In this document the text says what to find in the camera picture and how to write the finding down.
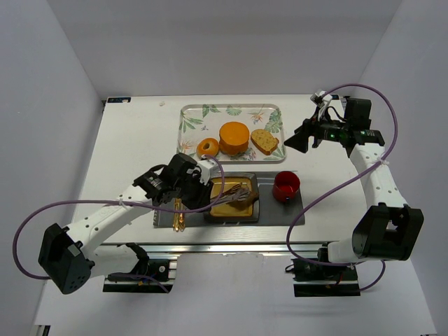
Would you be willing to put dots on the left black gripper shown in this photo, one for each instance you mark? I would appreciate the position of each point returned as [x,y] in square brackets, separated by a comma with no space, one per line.
[201,199]

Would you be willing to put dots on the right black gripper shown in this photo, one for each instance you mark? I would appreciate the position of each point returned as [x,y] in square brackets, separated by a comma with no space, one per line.
[311,136]

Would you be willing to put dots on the brown chocolate croissant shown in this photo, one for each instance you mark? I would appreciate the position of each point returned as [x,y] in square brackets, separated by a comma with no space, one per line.
[244,198]

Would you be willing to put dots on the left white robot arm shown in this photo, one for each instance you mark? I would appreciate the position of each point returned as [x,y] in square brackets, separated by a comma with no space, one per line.
[93,230]

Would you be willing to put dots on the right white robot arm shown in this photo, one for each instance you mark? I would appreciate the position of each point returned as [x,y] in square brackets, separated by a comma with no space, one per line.
[390,226]

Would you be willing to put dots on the sliced loaf bread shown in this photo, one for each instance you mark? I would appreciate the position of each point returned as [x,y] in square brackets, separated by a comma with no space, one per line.
[264,141]

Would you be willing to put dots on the gold spoon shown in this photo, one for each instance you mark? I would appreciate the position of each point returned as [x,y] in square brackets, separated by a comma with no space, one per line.
[181,218]

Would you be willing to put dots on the red mug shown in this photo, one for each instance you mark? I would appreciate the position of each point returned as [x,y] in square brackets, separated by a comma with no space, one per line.
[286,186]

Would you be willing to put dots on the square brown ceramic plate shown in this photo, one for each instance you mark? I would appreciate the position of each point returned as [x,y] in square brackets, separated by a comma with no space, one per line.
[224,213]

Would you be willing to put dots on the floral serving tray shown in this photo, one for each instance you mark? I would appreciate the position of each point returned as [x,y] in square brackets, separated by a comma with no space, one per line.
[200,121]

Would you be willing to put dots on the round orange sponge cake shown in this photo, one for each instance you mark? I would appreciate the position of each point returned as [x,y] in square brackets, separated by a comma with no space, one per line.
[234,138]

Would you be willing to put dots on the grey striped placemat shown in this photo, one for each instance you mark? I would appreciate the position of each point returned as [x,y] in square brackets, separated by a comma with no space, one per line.
[272,212]

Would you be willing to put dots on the blue label sticker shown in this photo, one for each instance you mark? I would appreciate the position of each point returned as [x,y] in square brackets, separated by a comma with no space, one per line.
[118,100]

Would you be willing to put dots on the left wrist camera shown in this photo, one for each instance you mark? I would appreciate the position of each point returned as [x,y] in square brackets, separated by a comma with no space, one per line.
[207,169]

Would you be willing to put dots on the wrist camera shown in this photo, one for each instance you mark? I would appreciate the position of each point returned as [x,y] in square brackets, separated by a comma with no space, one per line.
[322,101]
[207,169]

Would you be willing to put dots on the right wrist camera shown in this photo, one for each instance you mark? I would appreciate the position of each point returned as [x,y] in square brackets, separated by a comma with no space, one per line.
[322,101]

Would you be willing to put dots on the glazed ring donut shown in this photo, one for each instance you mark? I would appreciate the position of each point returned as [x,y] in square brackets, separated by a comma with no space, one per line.
[208,146]

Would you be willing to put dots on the aluminium frame rail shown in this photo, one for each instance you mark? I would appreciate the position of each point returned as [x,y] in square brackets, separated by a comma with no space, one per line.
[227,249]

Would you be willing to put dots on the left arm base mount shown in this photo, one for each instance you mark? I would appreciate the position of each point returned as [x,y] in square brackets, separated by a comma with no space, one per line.
[149,275]

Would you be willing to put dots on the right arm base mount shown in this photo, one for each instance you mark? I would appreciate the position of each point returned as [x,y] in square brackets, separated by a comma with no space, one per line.
[312,280]

